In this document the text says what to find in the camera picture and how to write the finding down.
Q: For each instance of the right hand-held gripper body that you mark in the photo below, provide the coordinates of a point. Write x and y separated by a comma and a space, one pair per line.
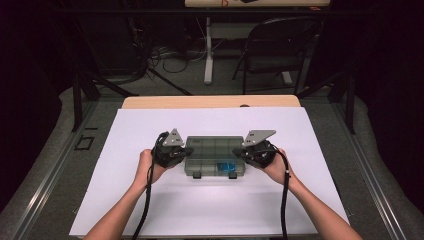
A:
258, 155

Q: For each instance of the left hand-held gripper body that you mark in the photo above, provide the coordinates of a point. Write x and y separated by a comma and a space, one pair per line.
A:
170, 153

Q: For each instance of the grey clear compartment storage box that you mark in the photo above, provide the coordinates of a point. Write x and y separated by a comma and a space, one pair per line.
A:
210, 155

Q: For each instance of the person's right hand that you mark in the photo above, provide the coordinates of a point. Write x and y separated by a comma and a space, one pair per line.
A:
278, 168

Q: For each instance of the person's left hand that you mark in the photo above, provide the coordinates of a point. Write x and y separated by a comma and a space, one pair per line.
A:
146, 166

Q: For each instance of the light wooden table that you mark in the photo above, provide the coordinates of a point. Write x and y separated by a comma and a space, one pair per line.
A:
210, 101

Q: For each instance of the white board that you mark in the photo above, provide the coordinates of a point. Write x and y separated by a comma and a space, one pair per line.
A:
213, 206

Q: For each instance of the black diagonal strut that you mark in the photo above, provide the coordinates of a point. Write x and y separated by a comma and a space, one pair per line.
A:
170, 82

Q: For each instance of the black tape strip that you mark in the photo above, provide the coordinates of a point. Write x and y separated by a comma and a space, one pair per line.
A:
90, 128

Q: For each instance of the black folding chair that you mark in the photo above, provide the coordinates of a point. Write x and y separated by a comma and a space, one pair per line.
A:
276, 63

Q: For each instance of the black metal stand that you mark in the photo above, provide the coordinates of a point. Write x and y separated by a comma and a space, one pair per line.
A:
77, 100
349, 100

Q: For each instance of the black horizontal bar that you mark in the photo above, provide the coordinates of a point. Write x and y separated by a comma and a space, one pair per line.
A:
166, 11

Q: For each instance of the pale desk top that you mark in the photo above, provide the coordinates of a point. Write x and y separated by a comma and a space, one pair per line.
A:
283, 3

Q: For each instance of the white desk frame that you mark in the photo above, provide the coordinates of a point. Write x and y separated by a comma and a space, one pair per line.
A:
208, 60

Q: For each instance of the metal floor rail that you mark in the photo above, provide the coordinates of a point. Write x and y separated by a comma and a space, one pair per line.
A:
373, 176
50, 176

